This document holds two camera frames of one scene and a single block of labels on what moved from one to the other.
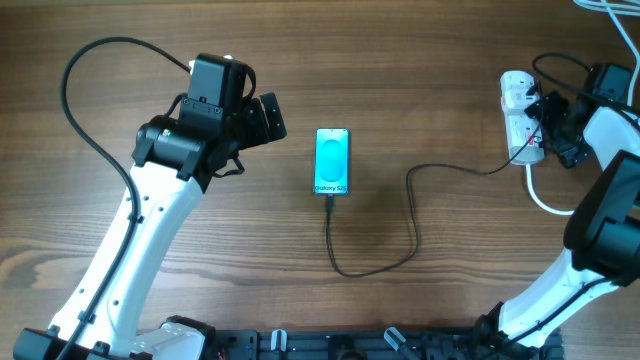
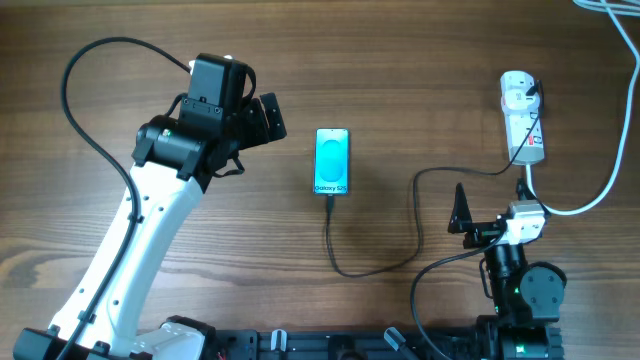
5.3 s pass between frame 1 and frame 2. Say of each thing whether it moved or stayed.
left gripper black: stayed
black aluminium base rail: stayed
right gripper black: moved
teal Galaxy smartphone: stayed
